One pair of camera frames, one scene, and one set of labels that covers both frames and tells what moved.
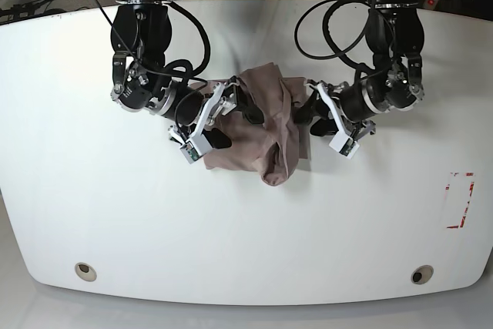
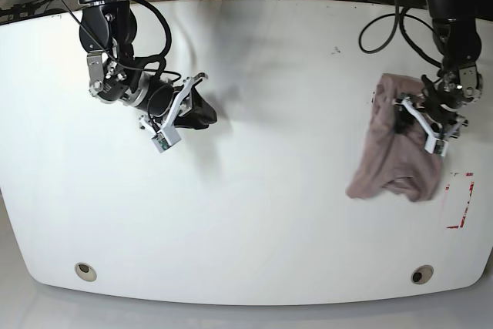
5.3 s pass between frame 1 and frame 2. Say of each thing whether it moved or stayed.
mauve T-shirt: moved
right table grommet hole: stayed
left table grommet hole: stayed
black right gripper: moved
